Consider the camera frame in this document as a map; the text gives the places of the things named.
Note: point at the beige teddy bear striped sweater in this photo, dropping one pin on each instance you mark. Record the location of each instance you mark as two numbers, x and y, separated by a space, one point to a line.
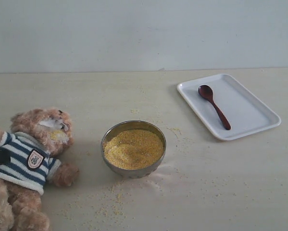
33 143

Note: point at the dark red wooden spoon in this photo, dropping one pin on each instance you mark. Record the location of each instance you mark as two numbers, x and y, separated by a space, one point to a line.
206 93

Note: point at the round metal bowl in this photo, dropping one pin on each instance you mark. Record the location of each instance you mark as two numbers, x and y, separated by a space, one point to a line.
128 125

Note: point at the yellow millet grain in bowl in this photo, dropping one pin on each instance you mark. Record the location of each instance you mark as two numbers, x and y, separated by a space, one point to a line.
134 149

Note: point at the white rectangular plastic tray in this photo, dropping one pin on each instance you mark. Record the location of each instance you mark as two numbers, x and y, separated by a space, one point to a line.
246 113

